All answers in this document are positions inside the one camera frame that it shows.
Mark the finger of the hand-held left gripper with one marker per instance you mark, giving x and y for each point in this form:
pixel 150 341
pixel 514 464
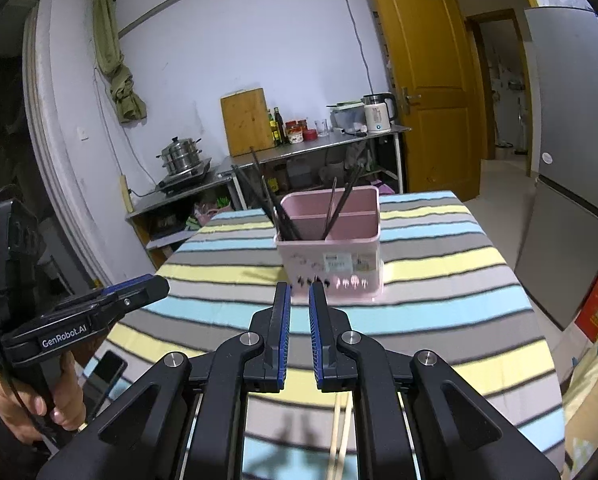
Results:
pixel 134 292

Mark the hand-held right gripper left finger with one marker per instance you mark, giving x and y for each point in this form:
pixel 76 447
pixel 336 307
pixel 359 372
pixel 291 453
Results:
pixel 281 335

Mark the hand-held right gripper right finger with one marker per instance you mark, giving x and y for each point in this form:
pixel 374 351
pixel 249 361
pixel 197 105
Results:
pixel 318 335

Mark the pink plastic basket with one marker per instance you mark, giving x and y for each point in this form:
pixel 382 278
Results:
pixel 329 260

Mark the bamboo chopstick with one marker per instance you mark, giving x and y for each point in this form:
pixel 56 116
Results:
pixel 334 430
pixel 346 430

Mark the black chopstick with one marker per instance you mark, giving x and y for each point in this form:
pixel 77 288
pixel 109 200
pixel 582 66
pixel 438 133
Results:
pixel 351 187
pixel 266 180
pixel 254 197
pixel 275 200
pixel 285 220

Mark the patterned metal chopstick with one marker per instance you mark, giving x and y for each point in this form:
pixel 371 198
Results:
pixel 331 205
pixel 343 205

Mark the person's left hand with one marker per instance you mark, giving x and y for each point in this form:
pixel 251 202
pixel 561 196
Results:
pixel 16 405

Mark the black smartphone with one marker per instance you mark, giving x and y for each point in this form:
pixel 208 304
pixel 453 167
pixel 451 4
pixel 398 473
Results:
pixel 104 375

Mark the beige power strip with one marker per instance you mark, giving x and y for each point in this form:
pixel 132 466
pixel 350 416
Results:
pixel 124 195

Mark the low steel table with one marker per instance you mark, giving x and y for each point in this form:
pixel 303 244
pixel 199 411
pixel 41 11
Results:
pixel 189 195

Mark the black induction cooker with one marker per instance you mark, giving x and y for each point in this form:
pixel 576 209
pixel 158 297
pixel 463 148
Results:
pixel 184 180

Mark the striped tablecloth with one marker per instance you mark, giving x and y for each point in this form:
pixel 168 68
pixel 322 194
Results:
pixel 429 280

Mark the steel steamer pot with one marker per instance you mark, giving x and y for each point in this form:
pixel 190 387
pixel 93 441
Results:
pixel 180 155

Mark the tall steel table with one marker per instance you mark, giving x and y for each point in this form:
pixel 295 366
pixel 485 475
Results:
pixel 319 146

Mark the red can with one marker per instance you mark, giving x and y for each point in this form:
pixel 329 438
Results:
pixel 310 135

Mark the red lid jar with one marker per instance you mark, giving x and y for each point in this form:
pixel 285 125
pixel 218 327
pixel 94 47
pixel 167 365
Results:
pixel 293 132

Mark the green oil bottle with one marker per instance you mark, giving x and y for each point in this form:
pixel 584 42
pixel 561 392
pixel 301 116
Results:
pixel 271 130

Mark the wooden cutting board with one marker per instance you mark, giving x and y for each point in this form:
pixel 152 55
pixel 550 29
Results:
pixel 246 120

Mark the clear drinking glass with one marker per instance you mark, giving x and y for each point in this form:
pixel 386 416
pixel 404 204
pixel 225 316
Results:
pixel 321 128

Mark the dark sauce bottle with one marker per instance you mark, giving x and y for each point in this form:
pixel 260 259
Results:
pixel 279 127

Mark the clear plastic container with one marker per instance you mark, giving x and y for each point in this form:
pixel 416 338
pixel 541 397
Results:
pixel 346 117

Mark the white electric kettle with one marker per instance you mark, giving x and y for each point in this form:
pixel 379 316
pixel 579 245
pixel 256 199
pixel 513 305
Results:
pixel 379 115

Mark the green curtain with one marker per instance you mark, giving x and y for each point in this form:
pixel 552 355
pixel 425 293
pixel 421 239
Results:
pixel 114 50

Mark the red cardboard box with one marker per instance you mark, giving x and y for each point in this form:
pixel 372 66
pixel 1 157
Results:
pixel 596 310

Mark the pineapple print cloth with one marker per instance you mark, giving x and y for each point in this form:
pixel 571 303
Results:
pixel 594 385

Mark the yellow wooden door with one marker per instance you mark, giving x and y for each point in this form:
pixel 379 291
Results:
pixel 429 60

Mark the grey refrigerator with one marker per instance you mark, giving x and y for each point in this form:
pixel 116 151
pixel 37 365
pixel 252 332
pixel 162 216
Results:
pixel 569 135

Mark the white wall socket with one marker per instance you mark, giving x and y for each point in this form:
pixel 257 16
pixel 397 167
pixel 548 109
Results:
pixel 83 133

